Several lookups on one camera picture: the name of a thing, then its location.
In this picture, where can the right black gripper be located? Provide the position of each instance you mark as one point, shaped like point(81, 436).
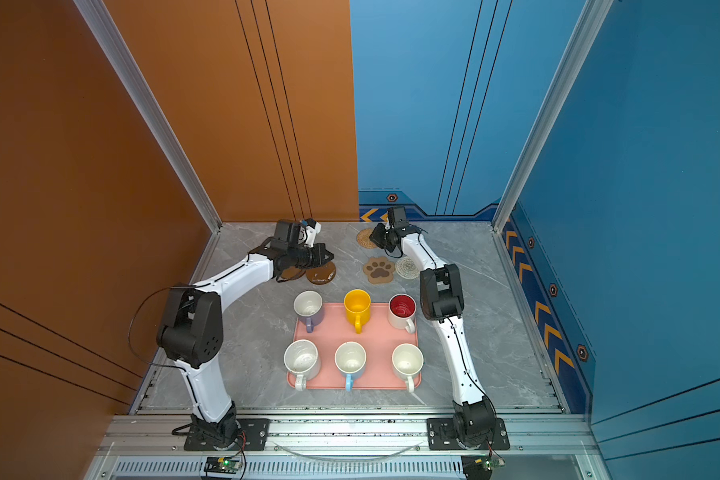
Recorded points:
point(376, 237)

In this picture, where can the white mug front left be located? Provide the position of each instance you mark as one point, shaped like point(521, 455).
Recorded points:
point(302, 360)

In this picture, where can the yellow mug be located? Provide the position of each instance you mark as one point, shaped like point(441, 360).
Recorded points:
point(357, 304)

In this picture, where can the woven rattan round coaster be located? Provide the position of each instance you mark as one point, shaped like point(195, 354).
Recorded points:
point(363, 238)

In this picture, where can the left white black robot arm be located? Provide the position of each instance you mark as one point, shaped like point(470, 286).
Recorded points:
point(191, 331)

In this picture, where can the matte brown wooden coaster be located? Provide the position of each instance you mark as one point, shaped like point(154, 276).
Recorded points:
point(290, 274)

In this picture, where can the glossy dark wooden coaster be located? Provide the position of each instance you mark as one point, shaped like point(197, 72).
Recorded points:
point(322, 275)

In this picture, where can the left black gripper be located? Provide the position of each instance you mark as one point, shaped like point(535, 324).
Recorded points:
point(318, 251)

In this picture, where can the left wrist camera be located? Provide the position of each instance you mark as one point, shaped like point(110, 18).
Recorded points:
point(309, 229)

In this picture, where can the cork paw print coaster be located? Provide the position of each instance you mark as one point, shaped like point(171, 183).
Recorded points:
point(379, 270)

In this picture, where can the white mug front right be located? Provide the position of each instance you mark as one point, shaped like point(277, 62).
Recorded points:
point(407, 363)

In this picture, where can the pink rectangular tray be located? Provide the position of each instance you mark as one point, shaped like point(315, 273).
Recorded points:
point(378, 338)

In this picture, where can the left aluminium corner post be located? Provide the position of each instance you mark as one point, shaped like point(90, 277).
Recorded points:
point(101, 24)

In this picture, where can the right circuit board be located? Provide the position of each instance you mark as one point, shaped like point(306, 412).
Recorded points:
point(481, 467)

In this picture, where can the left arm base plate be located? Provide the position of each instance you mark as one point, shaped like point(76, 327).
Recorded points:
point(251, 434)

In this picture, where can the aluminium corner post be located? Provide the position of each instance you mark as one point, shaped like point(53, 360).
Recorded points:
point(586, 30)
point(101, 24)

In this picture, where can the purple mug white inside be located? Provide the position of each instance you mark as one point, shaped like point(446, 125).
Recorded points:
point(309, 308)

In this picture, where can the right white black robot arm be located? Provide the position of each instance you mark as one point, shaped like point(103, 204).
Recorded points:
point(442, 302)

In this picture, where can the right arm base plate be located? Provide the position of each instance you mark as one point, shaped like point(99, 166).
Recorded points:
point(443, 434)

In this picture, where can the white mug blue handle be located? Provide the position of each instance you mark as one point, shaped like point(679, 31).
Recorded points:
point(350, 359)

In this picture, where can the left green circuit board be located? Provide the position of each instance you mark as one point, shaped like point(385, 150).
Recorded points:
point(224, 467)

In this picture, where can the white mug red inside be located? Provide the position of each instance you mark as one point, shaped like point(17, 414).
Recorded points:
point(401, 313)

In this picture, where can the right aluminium corner post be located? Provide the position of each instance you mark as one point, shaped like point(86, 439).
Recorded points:
point(586, 30)

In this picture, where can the white rainbow stitched coaster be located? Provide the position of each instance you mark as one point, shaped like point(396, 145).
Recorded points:
point(406, 268)

